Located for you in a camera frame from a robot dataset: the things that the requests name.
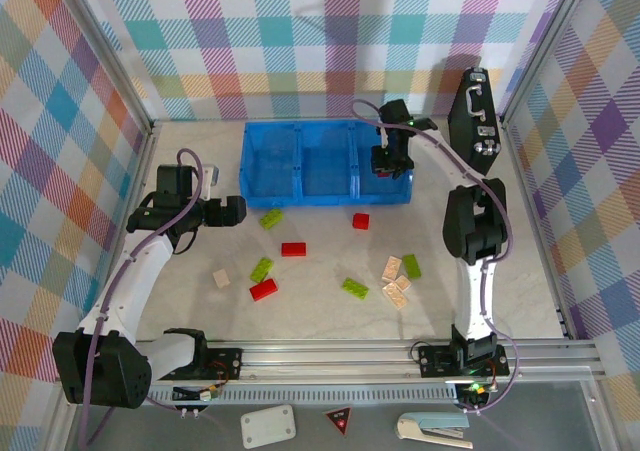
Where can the white rectangular plate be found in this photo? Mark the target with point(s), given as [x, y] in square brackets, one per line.
[268, 425]

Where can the red lego brick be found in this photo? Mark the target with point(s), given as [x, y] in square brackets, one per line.
[384, 173]
[293, 249]
[263, 289]
[361, 220]

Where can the red black triangle sign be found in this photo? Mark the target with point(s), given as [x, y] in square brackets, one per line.
[337, 417]

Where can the green lego brick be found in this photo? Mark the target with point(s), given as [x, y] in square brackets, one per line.
[355, 288]
[270, 218]
[262, 269]
[412, 266]

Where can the light blue stapler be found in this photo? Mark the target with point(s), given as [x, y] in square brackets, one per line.
[434, 427]

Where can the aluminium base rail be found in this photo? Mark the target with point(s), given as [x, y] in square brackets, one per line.
[325, 361]

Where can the black briefcase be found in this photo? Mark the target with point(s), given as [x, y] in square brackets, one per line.
[475, 116]

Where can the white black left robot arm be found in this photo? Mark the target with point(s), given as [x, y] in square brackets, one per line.
[139, 271]

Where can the aluminium frame side rail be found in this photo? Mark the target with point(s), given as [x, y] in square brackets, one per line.
[536, 221]
[147, 151]

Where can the blue plastic bin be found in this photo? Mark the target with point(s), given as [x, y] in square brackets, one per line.
[270, 166]
[407, 191]
[325, 166]

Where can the aluminium frame post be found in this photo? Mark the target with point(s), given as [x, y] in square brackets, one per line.
[546, 46]
[110, 46]

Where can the beige lego brick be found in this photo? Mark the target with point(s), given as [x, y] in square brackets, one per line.
[221, 278]
[391, 268]
[395, 296]
[403, 283]

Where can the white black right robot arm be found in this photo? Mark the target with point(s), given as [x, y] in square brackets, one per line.
[475, 296]

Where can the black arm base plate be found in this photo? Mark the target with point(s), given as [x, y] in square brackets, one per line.
[432, 358]
[225, 363]

